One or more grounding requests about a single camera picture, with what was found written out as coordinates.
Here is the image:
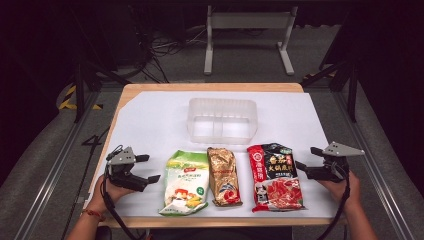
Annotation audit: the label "bundle of black floor cables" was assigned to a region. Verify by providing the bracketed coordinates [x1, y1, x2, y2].
[131, 6, 208, 84]

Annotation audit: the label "red and black food packet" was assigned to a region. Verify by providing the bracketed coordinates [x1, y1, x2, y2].
[246, 142, 307, 213]

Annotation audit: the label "green and white food packet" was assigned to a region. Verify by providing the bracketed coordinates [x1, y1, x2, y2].
[158, 149, 211, 217]

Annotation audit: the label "person's left hand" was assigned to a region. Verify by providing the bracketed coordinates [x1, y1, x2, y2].
[90, 174, 135, 215]

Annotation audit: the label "person's right hand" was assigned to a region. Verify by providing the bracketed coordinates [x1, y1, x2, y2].
[316, 170, 363, 210]

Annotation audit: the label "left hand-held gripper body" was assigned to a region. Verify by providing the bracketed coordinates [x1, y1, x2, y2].
[105, 145, 150, 193]

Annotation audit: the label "black metal stand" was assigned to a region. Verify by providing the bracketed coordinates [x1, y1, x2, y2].
[68, 6, 132, 124]
[300, 13, 360, 124]

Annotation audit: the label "red bracelet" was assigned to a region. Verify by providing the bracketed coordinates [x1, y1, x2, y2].
[80, 208, 106, 222]

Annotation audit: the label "gold foil food packet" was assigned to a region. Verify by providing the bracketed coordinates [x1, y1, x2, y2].
[206, 146, 244, 208]

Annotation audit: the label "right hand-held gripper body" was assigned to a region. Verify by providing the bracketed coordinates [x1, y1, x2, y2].
[304, 141, 366, 184]

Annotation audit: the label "aluminium rail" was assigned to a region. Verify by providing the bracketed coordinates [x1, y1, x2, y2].
[332, 89, 417, 240]
[13, 89, 101, 240]

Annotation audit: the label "clear plastic container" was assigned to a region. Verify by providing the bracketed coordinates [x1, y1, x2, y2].
[186, 97, 259, 146]

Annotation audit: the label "right hand-held gripper black cable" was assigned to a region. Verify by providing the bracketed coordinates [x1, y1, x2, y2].
[315, 156, 352, 240]

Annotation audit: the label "white paper sheet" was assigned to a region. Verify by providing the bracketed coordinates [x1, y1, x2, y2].
[87, 90, 340, 220]

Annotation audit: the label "white metal stand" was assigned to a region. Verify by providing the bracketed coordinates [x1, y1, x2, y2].
[203, 4, 299, 77]

